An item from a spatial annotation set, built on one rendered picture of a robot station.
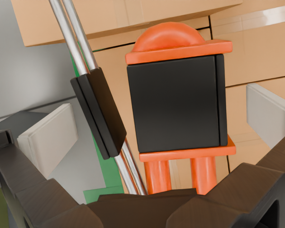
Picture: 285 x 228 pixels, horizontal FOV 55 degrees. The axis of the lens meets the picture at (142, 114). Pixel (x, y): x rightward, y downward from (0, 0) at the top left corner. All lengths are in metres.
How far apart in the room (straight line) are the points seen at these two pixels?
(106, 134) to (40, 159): 0.06
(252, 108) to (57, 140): 0.13
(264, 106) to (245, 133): 0.84
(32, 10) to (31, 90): 1.12
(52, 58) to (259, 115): 1.44
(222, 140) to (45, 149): 0.12
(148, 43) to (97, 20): 0.32
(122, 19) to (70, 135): 0.34
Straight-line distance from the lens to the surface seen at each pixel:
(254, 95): 0.19
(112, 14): 0.52
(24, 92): 1.67
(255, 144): 1.04
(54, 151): 0.18
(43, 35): 0.55
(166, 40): 0.21
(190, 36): 0.21
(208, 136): 0.21
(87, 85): 0.20
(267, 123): 0.17
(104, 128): 0.21
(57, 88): 1.59
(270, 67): 0.98
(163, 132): 0.21
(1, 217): 0.98
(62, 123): 0.20
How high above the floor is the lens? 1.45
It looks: 73 degrees down
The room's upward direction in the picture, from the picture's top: 166 degrees counter-clockwise
